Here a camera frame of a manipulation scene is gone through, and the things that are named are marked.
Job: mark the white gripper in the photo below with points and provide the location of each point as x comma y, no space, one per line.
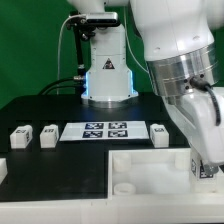
195,116

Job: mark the white square table top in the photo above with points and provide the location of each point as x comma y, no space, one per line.
152,171

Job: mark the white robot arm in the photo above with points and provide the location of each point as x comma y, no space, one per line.
179,50

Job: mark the AprilTag marker sheet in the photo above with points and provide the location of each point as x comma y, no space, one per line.
112,130

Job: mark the white left fence block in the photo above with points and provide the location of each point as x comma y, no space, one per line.
3,169

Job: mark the white front fence rail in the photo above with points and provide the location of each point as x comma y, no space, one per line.
108,212

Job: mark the grey camera on stand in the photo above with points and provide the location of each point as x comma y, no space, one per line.
106,19

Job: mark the black camera stand pole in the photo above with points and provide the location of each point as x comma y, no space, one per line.
82,32

